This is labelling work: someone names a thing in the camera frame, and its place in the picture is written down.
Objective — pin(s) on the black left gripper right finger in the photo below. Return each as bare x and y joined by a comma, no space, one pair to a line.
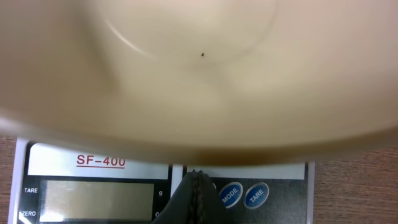
209,207

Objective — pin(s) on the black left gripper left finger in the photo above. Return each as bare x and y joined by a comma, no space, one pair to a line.
180,209

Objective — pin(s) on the white bowl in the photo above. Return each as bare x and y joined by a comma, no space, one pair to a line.
201,82

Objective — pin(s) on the white digital kitchen scale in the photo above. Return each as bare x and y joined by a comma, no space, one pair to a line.
52,184

